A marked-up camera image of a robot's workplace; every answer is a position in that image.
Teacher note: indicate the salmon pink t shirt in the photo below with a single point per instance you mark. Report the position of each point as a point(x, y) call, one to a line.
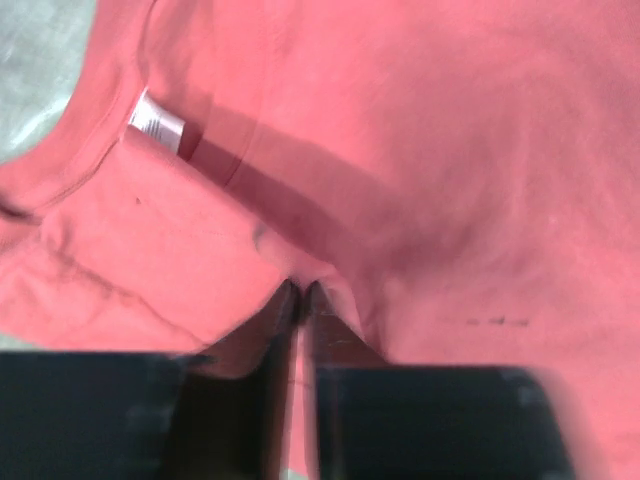
point(458, 181)

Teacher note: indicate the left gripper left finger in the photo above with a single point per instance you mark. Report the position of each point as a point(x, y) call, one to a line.
point(216, 414)

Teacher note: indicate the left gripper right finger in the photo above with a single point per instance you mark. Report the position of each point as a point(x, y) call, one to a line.
point(378, 420)

